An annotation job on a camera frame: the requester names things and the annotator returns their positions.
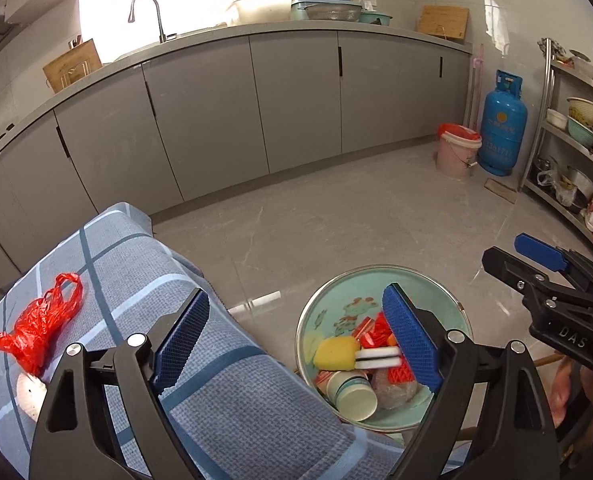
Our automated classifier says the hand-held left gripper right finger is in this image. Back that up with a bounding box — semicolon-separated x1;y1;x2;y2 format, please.
381;282;560;480

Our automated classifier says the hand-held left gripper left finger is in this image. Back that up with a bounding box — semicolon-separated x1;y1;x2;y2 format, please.
29;287;212;480

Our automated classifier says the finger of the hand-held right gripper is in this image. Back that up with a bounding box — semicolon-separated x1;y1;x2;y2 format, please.
514;232;577;273
481;246;548;292

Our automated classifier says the red snack packet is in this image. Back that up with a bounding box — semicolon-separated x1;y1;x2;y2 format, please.
371;311;395;348

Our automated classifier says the red foam net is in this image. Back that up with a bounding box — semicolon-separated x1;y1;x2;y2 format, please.
385;364;415;386

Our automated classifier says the white sponge block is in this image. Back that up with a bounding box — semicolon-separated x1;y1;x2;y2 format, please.
354;347;402;371

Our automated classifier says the translucent red plastic wrapper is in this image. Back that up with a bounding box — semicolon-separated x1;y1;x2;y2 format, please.
351;316;378;350

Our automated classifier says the clear plastic wrap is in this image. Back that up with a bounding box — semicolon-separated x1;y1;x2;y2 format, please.
374;379;421;409

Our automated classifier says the yellow sponge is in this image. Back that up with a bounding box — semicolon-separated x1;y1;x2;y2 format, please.
313;336;362;372

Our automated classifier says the teal striped paper cup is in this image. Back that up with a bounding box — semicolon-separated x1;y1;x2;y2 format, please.
324;370;379;422

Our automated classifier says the teal enamel basin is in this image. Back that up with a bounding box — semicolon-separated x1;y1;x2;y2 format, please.
295;265;473;433

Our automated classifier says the person's right hand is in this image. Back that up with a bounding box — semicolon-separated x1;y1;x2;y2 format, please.
551;360;580;428

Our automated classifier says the metal pot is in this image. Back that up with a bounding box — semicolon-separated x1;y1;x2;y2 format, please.
559;165;593;201

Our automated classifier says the blue plaid blanket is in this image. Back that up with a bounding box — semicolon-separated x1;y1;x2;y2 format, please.
0;202;467;480

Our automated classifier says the metal shelf rack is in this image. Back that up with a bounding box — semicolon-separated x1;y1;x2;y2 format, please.
519;37;593;266

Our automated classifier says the teal colander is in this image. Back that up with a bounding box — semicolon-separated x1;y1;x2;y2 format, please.
567;116;593;148

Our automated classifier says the pink plastic bucket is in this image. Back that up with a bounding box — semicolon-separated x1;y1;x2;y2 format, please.
435;122;483;181

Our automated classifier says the blue gas cylinder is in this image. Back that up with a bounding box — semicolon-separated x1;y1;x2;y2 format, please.
478;69;529;177

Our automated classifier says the red plastic bag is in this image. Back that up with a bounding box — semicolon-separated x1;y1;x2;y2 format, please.
0;272;84;377

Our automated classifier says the beige patterned bowl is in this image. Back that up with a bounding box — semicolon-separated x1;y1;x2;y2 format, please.
567;97;593;126

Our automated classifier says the white plastic bag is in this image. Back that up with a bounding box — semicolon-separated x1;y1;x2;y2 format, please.
15;372;47;423

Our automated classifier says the grey kitchen cabinet unit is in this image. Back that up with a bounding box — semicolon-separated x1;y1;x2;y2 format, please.
0;20;473;281

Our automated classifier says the wooden cutting board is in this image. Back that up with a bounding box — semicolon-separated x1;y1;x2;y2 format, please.
42;38;104;94
417;5;470;42

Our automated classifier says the metal colander basin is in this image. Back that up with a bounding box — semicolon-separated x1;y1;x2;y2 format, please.
304;3;365;22

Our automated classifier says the metal kitchen faucet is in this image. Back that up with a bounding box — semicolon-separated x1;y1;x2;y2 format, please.
128;0;177;44

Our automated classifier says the white plastic basin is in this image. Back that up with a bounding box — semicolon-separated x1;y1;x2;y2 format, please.
225;0;296;27

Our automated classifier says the pink mop handle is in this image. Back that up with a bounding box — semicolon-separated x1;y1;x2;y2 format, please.
464;42;485;131

